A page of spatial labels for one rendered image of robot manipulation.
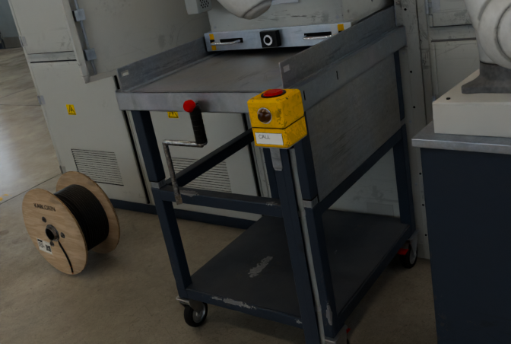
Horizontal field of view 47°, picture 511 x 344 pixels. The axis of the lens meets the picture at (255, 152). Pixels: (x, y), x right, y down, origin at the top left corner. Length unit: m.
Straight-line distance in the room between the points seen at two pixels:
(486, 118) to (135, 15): 1.30
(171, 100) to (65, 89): 1.53
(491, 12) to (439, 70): 0.94
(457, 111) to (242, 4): 0.49
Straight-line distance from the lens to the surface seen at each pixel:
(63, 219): 2.52
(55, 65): 3.12
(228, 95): 1.49
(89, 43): 2.08
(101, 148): 3.06
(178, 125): 2.61
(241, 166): 2.47
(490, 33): 1.02
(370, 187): 2.21
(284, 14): 1.83
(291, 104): 1.15
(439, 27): 1.92
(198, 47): 2.00
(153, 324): 2.19
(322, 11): 1.76
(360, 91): 1.72
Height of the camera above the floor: 1.19
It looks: 20 degrees down
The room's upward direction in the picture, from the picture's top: 11 degrees counter-clockwise
